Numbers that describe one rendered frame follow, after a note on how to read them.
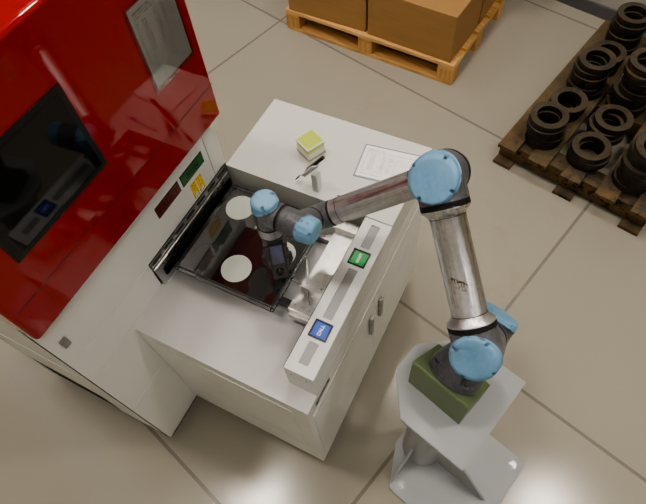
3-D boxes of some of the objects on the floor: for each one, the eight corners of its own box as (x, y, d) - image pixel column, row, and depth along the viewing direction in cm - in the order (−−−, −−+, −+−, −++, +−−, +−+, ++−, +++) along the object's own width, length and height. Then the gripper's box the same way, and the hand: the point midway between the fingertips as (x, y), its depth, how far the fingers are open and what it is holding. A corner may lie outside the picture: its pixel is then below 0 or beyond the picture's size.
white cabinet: (201, 401, 241) (135, 330, 171) (300, 237, 283) (279, 126, 214) (328, 467, 223) (312, 418, 153) (414, 281, 265) (432, 177, 196)
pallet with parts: (739, 94, 315) (792, 27, 276) (635, 241, 269) (680, 185, 230) (599, 36, 349) (629, -31, 310) (486, 158, 303) (504, 97, 264)
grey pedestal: (525, 464, 219) (601, 412, 149) (463, 556, 204) (516, 546, 134) (423, 384, 239) (449, 305, 169) (360, 462, 223) (359, 411, 153)
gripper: (285, 214, 155) (293, 252, 173) (254, 218, 154) (265, 256, 173) (288, 238, 150) (296, 275, 168) (256, 243, 150) (267, 279, 168)
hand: (281, 271), depth 168 cm, fingers closed
